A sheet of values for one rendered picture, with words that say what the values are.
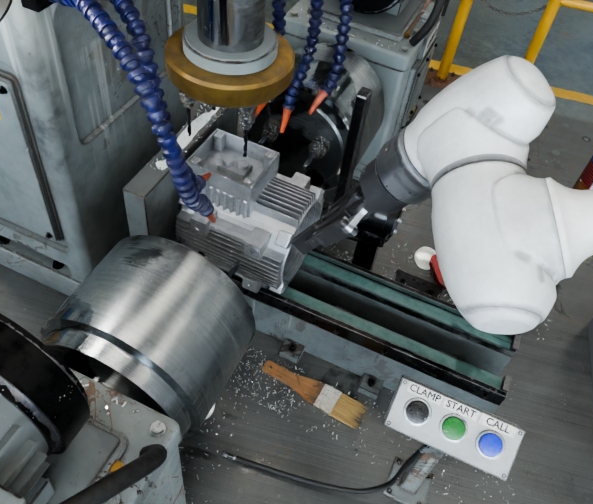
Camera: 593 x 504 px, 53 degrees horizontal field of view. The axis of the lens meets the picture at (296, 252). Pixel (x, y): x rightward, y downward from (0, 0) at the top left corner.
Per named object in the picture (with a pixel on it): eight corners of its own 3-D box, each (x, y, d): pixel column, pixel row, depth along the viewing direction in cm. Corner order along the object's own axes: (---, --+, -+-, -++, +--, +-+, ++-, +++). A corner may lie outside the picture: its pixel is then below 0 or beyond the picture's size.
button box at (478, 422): (382, 419, 84) (382, 425, 79) (401, 373, 85) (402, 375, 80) (499, 473, 81) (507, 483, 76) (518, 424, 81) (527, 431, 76)
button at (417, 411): (402, 416, 80) (402, 418, 78) (410, 395, 80) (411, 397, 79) (423, 426, 80) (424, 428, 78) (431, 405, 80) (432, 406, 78)
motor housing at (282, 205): (176, 268, 109) (170, 193, 94) (228, 205, 120) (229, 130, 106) (274, 312, 104) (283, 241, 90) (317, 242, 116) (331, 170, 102)
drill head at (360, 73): (219, 191, 123) (220, 89, 104) (299, 93, 149) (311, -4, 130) (330, 235, 118) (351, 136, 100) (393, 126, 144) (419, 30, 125)
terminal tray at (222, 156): (185, 194, 100) (183, 162, 94) (217, 159, 106) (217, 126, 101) (248, 221, 97) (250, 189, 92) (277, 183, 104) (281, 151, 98)
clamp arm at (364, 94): (328, 207, 112) (351, 93, 93) (334, 197, 114) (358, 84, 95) (345, 214, 112) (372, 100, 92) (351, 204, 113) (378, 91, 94)
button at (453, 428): (437, 432, 79) (438, 434, 77) (446, 411, 79) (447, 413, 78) (459, 442, 79) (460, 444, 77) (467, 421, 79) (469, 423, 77)
